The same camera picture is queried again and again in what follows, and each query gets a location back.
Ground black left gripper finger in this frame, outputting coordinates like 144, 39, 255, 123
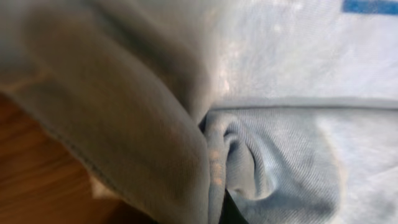
219, 190, 248, 224

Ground light blue t-shirt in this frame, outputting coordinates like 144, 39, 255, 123
1, 0, 397, 223

